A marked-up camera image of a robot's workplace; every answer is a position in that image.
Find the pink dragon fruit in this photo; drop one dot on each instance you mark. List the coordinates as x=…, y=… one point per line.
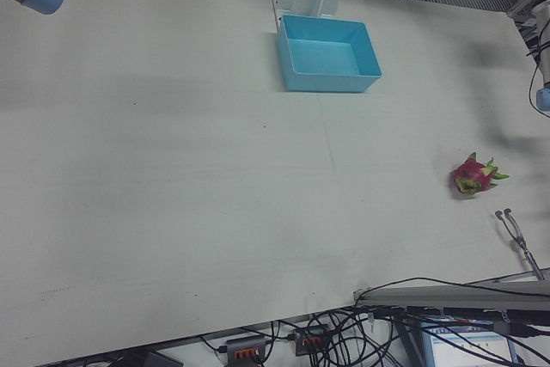
x=470, y=173

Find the light blue plastic bin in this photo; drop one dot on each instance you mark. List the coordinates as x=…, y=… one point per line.
x=322, y=83

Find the grey USB hub orange ports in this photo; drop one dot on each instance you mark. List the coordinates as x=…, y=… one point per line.
x=311, y=338
x=247, y=346

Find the grey aluminium beam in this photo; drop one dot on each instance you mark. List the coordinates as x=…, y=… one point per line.
x=451, y=296

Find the metal clamp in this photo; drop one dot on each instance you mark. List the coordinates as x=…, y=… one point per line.
x=517, y=239

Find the computer monitor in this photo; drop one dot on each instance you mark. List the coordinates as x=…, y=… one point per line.
x=468, y=347

